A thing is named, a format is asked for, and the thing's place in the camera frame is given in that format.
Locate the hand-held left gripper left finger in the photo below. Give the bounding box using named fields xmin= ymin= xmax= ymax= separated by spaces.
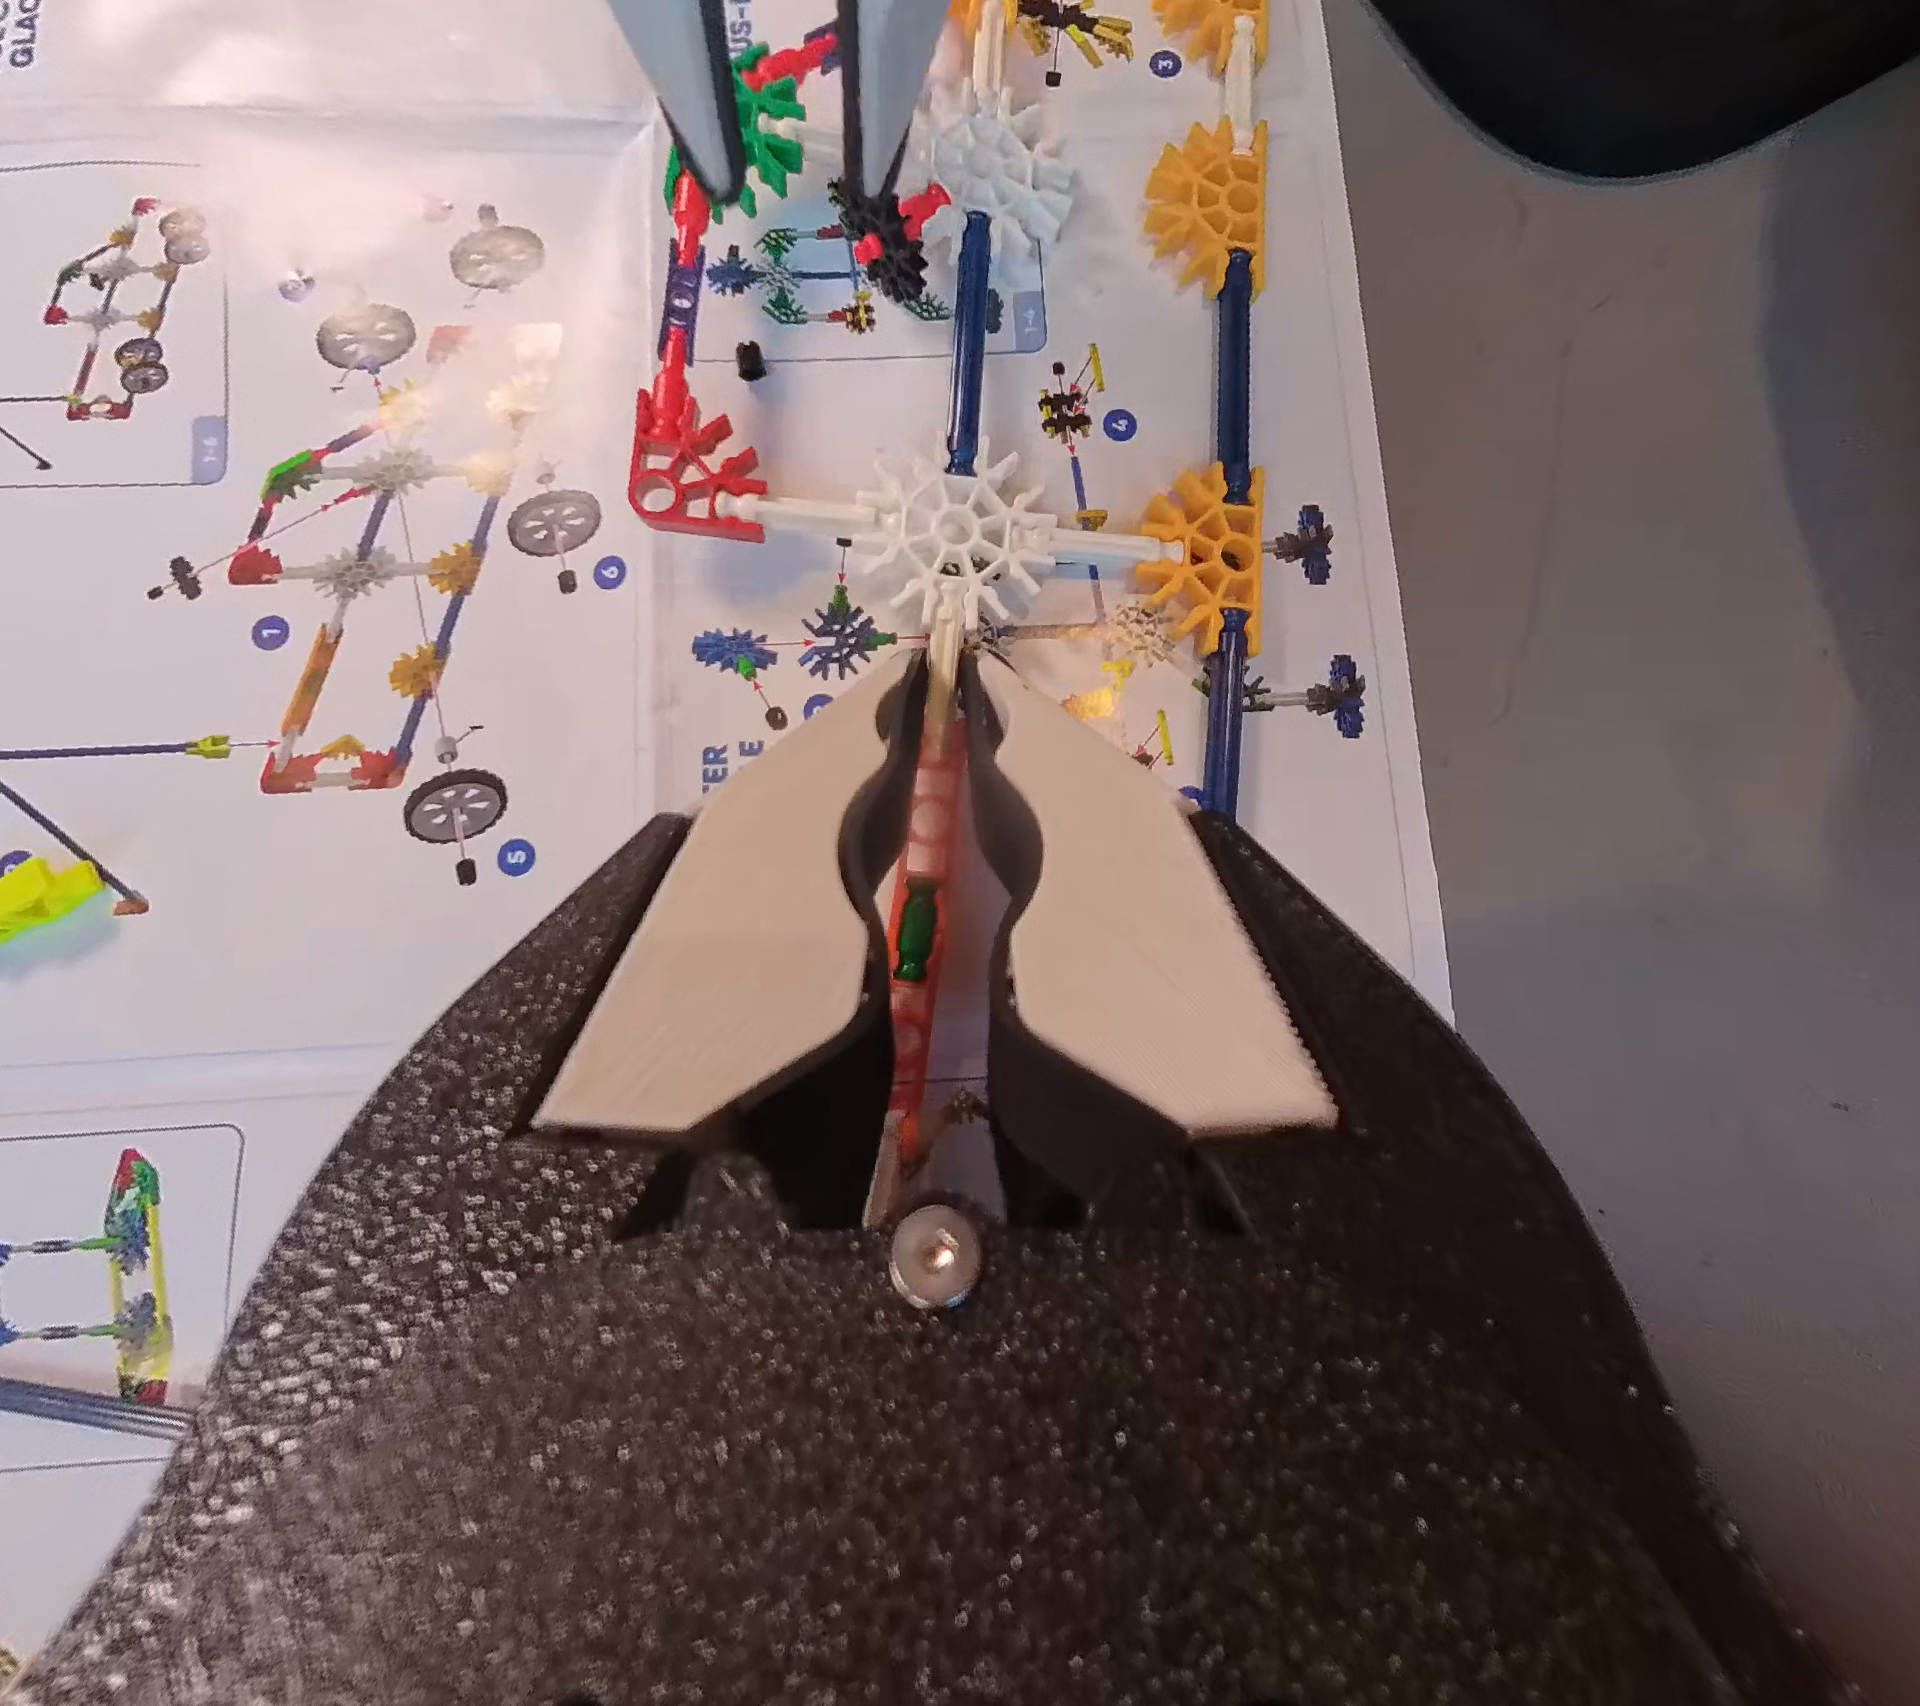
xmin=534 ymin=673 xmax=926 ymax=1214

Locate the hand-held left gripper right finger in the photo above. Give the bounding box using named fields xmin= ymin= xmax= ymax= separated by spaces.
xmin=977 ymin=666 xmax=1341 ymax=1222

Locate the black snowflake connector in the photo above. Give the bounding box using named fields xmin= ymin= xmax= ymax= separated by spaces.
xmin=841 ymin=187 xmax=948 ymax=305

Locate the colourful rod connector frame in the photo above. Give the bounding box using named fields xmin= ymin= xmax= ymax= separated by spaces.
xmin=625 ymin=0 xmax=1279 ymax=1199

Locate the yellow-green clip connector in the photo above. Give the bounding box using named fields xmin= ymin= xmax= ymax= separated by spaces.
xmin=0 ymin=853 xmax=147 ymax=953

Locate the blue plastic rod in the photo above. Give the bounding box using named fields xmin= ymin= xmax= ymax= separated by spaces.
xmin=0 ymin=1370 xmax=200 ymax=1438

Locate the white building instruction sheet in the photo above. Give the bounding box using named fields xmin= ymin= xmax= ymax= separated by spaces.
xmin=0 ymin=0 xmax=1459 ymax=1588

